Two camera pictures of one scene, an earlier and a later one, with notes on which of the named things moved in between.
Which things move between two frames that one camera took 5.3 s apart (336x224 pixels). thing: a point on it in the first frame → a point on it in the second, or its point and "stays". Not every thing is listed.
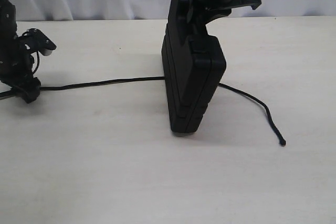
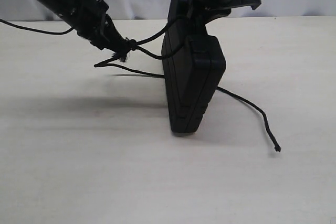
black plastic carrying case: (193, 62) stays
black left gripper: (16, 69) → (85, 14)
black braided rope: (281, 141) → (135, 44)
